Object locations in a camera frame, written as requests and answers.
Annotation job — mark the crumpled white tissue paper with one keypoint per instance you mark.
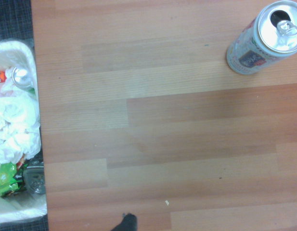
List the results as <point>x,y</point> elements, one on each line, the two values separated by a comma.
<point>16,125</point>

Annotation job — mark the silver can with green label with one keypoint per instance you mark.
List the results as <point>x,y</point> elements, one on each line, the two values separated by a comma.
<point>21,77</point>

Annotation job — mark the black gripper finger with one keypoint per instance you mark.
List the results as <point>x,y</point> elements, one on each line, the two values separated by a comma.
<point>126,224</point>

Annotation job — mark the green snack wrapper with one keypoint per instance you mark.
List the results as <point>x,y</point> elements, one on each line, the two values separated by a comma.
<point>5,178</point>

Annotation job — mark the clear plastic bottle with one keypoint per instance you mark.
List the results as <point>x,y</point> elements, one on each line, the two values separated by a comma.
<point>35,176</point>

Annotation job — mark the white printed aluminium drink can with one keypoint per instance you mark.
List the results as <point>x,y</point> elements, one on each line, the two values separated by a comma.
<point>256,48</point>

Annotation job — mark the white trash bin with liner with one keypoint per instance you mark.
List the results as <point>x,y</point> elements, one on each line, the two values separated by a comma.
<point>16,211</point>

